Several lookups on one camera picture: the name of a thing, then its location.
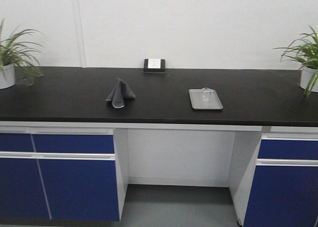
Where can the blue right cabinet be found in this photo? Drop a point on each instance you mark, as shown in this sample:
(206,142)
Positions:
(284,189)

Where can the clear glass beaker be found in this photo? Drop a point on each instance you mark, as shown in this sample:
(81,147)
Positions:
(206,94)

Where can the potted green plant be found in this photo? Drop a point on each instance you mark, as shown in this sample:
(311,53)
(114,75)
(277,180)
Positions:
(304,50)
(15,53)

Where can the left potted green plant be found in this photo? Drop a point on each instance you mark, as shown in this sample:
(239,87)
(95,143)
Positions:
(15,53)

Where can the right potted green plant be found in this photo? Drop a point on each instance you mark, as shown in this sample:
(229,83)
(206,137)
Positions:
(304,50)

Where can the blue cabinet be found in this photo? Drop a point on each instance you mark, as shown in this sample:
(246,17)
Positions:
(284,189)
(58,177)

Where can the blue left cabinet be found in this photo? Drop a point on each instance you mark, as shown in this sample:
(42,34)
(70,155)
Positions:
(58,177)

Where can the gray cloth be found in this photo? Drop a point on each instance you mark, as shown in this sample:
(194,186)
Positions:
(120,92)

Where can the black box power outlet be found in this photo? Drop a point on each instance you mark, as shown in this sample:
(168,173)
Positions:
(154,65)

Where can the metal tray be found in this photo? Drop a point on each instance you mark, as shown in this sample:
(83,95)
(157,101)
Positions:
(197,103)

